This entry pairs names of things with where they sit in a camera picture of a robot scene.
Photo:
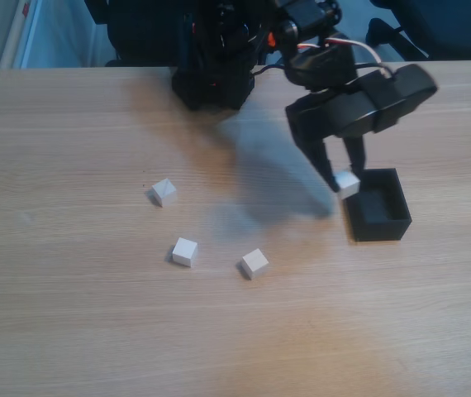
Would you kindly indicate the white cube block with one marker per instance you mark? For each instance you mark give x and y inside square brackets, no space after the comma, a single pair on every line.
[255,263]
[349,185]
[164,192]
[185,251]

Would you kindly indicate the white panel with red mark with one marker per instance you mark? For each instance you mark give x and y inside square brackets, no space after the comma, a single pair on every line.
[16,33]

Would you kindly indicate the black open box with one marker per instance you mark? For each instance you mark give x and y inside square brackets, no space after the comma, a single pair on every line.
[384,231]

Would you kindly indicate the orange clamp knob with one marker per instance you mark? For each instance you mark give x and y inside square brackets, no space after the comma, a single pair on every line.
[271,40]

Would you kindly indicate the dark blue office chair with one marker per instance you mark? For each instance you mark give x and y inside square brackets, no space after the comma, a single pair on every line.
[446,25]

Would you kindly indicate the black oval camera box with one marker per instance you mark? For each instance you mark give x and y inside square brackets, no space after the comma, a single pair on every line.
[405,87]

